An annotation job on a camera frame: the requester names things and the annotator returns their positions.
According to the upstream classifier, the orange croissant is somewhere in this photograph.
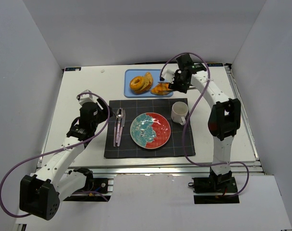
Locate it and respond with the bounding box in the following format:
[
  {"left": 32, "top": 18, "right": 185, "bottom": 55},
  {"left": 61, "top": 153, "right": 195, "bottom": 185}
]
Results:
[{"left": 151, "top": 83, "right": 172, "bottom": 96}]

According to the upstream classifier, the orange bagel bread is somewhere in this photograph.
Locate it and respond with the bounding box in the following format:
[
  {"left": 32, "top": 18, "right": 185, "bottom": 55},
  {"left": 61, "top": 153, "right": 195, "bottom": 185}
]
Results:
[{"left": 129, "top": 76, "right": 145, "bottom": 91}]

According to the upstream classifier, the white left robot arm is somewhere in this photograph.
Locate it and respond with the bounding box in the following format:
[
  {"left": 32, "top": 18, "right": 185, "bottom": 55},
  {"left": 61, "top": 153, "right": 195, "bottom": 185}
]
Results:
[{"left": 19, "top": 95, "right": 112, "bottom": 220}]

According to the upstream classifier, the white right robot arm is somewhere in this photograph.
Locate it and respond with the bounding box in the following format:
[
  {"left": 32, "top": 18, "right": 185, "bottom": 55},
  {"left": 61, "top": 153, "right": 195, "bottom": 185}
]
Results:
[{"left": 159, "top": 52, "right": 241, "bottom": 192}]

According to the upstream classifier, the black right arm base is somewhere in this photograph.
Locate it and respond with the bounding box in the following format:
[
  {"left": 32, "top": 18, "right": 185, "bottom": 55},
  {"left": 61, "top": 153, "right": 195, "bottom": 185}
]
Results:
[{"left": 188, "top": 174, "right": 240, "bottom": 205}]

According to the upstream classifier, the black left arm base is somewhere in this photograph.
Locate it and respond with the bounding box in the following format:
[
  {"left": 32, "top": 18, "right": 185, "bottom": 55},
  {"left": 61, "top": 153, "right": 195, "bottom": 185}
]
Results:
[{"left": 64, "top": 168, "right": 113, "bottom": 202}]

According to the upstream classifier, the brown bread slice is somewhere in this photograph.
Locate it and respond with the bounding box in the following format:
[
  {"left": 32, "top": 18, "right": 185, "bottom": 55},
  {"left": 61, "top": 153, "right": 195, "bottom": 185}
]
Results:
[
  {"left": 134, "top": 77, "right": 152, "bottom": 94},
  {"left": 144, "top": 72, "right": 153, "bottom": 85}
]

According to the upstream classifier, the white ceramic mug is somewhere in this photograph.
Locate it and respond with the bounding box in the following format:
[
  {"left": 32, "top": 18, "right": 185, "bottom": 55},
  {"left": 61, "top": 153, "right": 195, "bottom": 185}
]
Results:
[{"left": 171, "top": 102, "right": 189, "bottom": 125}]

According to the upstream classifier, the blue plastic tray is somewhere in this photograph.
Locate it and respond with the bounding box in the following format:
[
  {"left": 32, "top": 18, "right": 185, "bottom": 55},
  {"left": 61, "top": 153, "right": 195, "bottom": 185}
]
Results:
[{"left": 124, "top": 69, "right": 173, "bottom": 98}]

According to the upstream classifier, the teal and red plate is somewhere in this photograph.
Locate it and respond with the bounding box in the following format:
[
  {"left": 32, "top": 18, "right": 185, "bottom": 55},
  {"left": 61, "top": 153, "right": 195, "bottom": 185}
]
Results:
[{"left": 129, "top": 113, "right": 171, "bottom": 150}]

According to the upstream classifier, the dark grey checked placemat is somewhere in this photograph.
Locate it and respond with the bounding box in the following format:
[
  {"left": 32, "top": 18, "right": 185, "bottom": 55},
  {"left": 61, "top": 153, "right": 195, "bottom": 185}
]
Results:
[{"left": 104, "top": 98, "right": 188, "bottom": 159}]

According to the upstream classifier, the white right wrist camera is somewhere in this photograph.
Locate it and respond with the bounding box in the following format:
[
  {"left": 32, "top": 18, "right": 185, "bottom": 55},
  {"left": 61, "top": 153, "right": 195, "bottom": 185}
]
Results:
[{"left": 160, "top": 69, "right": 175, "bottom": 83}]

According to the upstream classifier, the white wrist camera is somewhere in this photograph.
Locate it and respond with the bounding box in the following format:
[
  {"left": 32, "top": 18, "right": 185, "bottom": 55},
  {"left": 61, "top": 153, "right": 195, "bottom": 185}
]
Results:
[
  {"left": 76, "top": 90, "right": 94, "bottom": 106},
  {"left": 160, "top": 69, "right": 175, "bottom": 83}
]

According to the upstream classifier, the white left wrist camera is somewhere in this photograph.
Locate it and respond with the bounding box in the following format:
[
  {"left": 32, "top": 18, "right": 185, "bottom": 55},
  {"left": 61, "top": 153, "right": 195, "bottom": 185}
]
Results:
[{"left": 76, "top": 90, "right": 94, "bottom": 106}]

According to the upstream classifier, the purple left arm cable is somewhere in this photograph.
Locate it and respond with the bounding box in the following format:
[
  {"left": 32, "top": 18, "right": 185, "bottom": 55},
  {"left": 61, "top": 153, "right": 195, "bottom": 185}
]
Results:
[{"left": 0, "top": 92, "right": 112, "bottom": 218}]

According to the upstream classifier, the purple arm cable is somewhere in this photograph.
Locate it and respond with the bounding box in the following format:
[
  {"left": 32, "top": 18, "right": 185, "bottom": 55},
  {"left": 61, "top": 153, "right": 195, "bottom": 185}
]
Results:
[
  {"left": 160, "top": 52, "right": 250, "bottom": 198},
  {"left": 0, "top": 92, "right": 112, "bottom": 218}
]

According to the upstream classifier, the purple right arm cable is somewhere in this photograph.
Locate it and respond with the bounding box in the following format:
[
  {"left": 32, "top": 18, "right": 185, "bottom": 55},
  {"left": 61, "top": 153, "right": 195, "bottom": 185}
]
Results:
[{"left": 160, "top": 52, "right": 250, "bottom": 198}]

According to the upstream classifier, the fork with pink handle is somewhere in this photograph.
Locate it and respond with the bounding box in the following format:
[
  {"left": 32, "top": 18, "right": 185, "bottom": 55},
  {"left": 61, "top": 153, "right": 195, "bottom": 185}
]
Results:
[{"left": 113, "top": 112, "right": 119, "bottom": 147}]

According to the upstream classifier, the spoon with pink handle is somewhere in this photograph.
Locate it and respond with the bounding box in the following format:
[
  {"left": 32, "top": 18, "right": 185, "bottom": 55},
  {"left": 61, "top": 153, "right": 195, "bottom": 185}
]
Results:
[{"left": 114, "top": 108, "right": 126, "bottom": 147}]

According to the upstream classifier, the knife with pink handle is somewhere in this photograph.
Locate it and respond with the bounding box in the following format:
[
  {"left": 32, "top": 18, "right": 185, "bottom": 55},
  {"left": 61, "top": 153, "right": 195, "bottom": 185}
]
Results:
[{"left": 116, "top": 108, "right": 126, "bottom": 147}]

